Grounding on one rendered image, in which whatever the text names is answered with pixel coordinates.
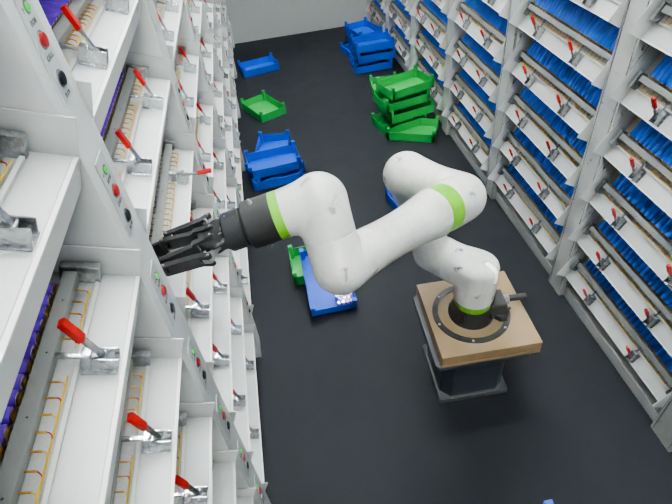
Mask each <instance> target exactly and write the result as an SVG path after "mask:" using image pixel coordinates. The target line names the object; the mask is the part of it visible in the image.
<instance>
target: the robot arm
mask: <svg viewBox="0 0 672 504"><path fill-rule="evenodd" d="M383 182H384V185H385V187H386V188H387V190H388V191H389V193H390V194H391V196H392V197H393V199H394V201H395V202H396V204H397V206H398V208H397V209H395V210H394V211H392V212H390V213H389V214H387V215H385V216H383V217H382V218H380V219H378V220H376V221H374V222H372V223H370V224H368V225H366V226H363V227H361V228H359V229H357V230H356V228H355V223H354V220H353V217H352V213H351V208H350V204H349V199H348V195H347V191H346V189H345V187H344V185H343V184H342V182H341V181H340V180H339V179H338V178H336V177H335V176H333V175H331V174H329V173H326V172H320V171H317V172H311V173H308V174H305V175H303V176H302V177H300V178H299V179H297V180H296V181H294V182H292V183H290V184H288V185H286V186H284V187H281V188H279V189H276V190H273V191H270V192H267V193H264V194H262V195H259V196H256V197H253V198H250V199H246V200H244V201H241V202H240V203H239V208H235V209H232V210H229V211H226V212H223V213H221V214H220V216H219V219H213V217H212V215H211V214H210V213H206V214H204V215H203V216H201V217H200V218H198V219H195V220H193V221H190V222H187V223H185V224H182V225H180V226H177V227H175V228H172V229H170V230H167V231H165V232H164V233H163V235H164V237H163V238H161V239H160V240H159V241H158V242H155V243H153V244H151V245H152V247H153V250H154V252H155V254H156V256H157V258H158V260H159V262H160V265H161V267H162V269H163V271H164V273H165V275H166V276H172V275H175V274H179V273H183V272H186V271H190V270H193V269H197V268H201V267H212V266H215V265H216V261H215V258H216V256H217V254H220V253H222V252H223V251H225V250H227V249H230V250H232V251H237V250H240V249H243V248H246V247H249V246H251V245H252V246H253V247H255V248H260V247H263V246H266V245H268V247H271V246H272V245H273V244H272V243H275V242H278V241H281V240H284V239H287V238H290V237H293V236H300V237H301V238H302V239H303V241H304V244H305V246H306V250H307V253H308V256H309V260H310V263H311V267H312V271H313V275H314V278H315V280H316V282H317V283H318V284H319V286H320V287H321V288H323V289H324V290H325V291H327V292H329V293H331V294H335V295H346V294H350V293H352V292H354V291H356V290H357V289H359V288H360V287H361V286H362V285H363V284H364V283H366V282H367V281H368V280H369V279H370V278H371V277H373V276H374V275H375V274H376V273H378V272H379V271H380V270H382V269H383V268H385V267H386V266H388V265H389V264H391V263H392V262H394V261H395V260H397V259H398V258H400V257H402V256H403V255H405V254H407V253H408V252H410V251H412V253H413V258H414V260H415V262H416V263H417V265H419V266H420V267H421V268H423V269H424V270H426V271H428V272H430V273H432V274H434V275H435V276H437V277H439V278H441V279H443V280H445V281H447V282H448V283H450V284H452V285H453V286H454V287H453V299H452V300H451V301H450V303H449V306H448V314H449V317H450V318H451V320H452V321H453V322H454V323H455V324H456V325H458V326H460V327H462V328H464V329H468V330H479V329H483V328H485V327H487V326H488V325H489V324H490V323H491V322H492V320H493V318H494V319H496V320H498V321H500V322H501V321H506V319H507V316H506V314H507V310H508V309H511V307H510V306H508V307H507V305H508V304H509V303H510V301H517V300H524V299H527V295H526V293H519V294H512V295H508V293H505V292H504V293H502V291H501V289H497V290H496V287H497V282H498V277H499V271H500V265H499V262H498V260H497V258H496V257H495V256H494V255H492V254H491V253H489V252H487V251H485V250H482V249H478V248H475V247H471V246H467V245H465V244H462V243H460V242H458V241H456V240H454V239H452V238H450V237H448V236H447V233H448V234H449V232H451V231H453V230H455V229H457V228H459V227H461V226H463V225H465V224H466V223H468V222H470V221H471V220H473V219H475V218H476V217H477V216H478V215H479V214H480V213H481V212H482V211H483V209H484V207H485V205H486V201H487V193H486V189H485V186H484V185H483V183H482V182H481V180H480V179H478V178H477V177H476V176H474V175H472V174H470V173H466V172H463V171H459V170H455V169H452V168H448V167H445V166H443V165H440V164H438V163H435V162H433V161H431V160H429V159H427V158H425V157H423V156H422V155H420V154H418V153H416V152H412V151H403V152H399V153H397V154H395V155H393V156H392V157H391V158H390V159H389V160H388V161H387V163H386V164H385V167H384V170H383ZM171 234H172V235H173V236H171ZM198 246H199V247H198ZM181 247H183V248H181ZM177 248H181V249H178V250H176V251H174V252H172V253H170V254H167V255H166V253H169V252H170V250H173V249H177ZM200 249H201V250H200ZM165 250H166V251H165ZM164 255H165V256H164ZM161 256H163V257H161ZM160 257H161V258H160Z"/></svg>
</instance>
